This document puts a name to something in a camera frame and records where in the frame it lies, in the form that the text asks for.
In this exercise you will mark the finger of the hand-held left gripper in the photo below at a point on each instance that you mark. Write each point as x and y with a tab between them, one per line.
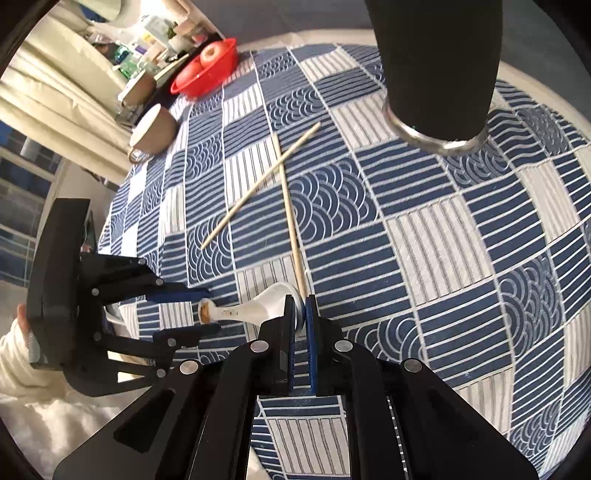
184	334
180	294

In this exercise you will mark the red plastic bowl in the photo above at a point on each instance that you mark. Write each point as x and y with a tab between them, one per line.
217	74

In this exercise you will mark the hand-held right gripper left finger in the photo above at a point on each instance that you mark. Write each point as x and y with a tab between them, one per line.
291	337

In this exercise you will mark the brown cup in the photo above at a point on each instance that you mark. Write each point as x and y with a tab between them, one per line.
138	87

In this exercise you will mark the cream curtain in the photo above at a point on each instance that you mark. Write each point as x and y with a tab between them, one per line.
55	92

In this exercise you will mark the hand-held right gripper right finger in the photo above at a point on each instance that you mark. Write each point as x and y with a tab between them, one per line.
312	346

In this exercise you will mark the cluster of bottles and jars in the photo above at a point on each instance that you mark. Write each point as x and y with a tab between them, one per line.
152	37

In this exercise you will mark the pale red fruit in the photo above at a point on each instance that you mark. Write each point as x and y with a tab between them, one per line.
213	53

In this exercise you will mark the person's left hand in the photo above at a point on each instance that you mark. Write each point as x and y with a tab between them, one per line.
21	316

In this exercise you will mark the blue white patterned tablecloth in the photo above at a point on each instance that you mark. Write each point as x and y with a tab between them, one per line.
415	240

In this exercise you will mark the white fluffy cloth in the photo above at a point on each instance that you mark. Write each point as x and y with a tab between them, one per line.
51	434

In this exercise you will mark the black cylindrical utensil holder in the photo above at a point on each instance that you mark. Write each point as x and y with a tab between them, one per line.
438	69

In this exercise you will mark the white ceramic spoon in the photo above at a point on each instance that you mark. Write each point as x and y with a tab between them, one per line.
258	307

